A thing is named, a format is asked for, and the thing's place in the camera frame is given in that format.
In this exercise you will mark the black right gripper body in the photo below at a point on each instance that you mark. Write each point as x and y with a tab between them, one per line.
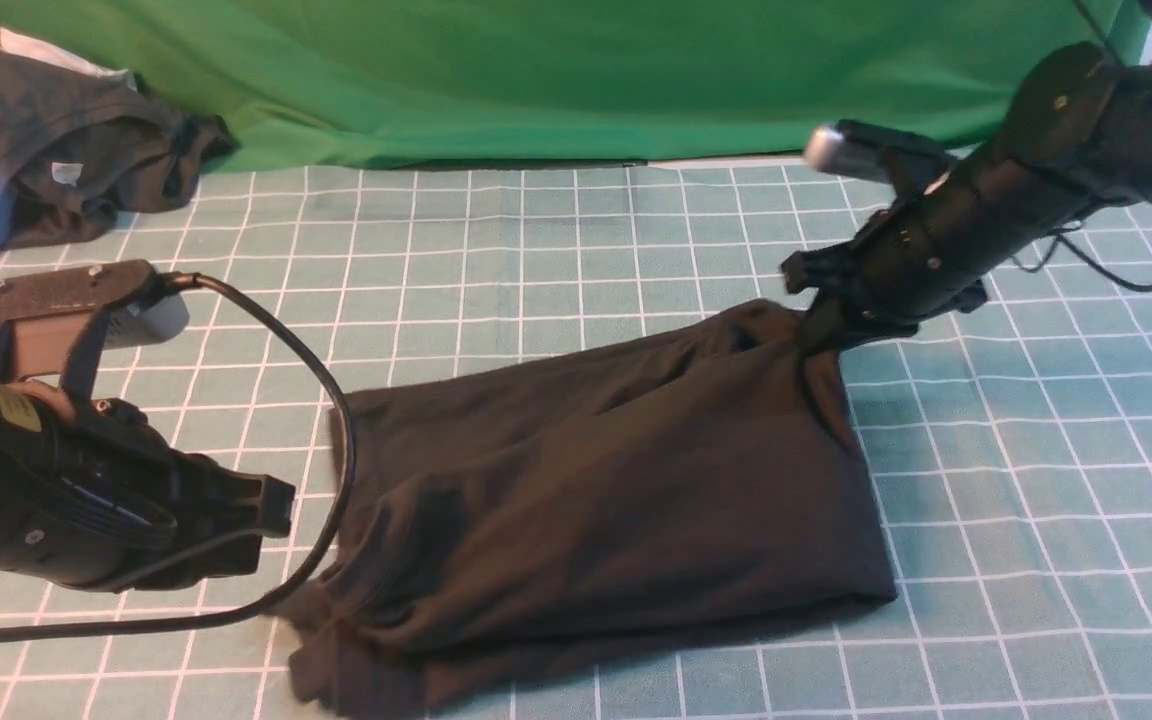
892	276

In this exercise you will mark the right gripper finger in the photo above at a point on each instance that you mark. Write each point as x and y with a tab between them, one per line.
824	328

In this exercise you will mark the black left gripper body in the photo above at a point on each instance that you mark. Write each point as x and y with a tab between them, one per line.
180	518

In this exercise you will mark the dark gray long-sleeve top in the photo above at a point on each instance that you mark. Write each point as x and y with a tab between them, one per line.
697	486

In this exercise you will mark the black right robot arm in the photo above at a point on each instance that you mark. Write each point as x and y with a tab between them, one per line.
1076	139

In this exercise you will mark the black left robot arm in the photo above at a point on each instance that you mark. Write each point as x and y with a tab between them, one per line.
50	528

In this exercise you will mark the green checkered tablecloth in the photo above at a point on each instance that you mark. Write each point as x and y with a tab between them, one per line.
1011	448

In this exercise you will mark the crumpled dark gray garment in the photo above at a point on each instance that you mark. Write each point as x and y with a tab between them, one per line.
78	151

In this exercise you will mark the green backdrop cloth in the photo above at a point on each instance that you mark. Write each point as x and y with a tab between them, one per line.
389	84

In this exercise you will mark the white garment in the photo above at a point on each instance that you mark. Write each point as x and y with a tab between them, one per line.
40	50

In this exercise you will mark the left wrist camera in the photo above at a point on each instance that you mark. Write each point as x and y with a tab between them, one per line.
130	290

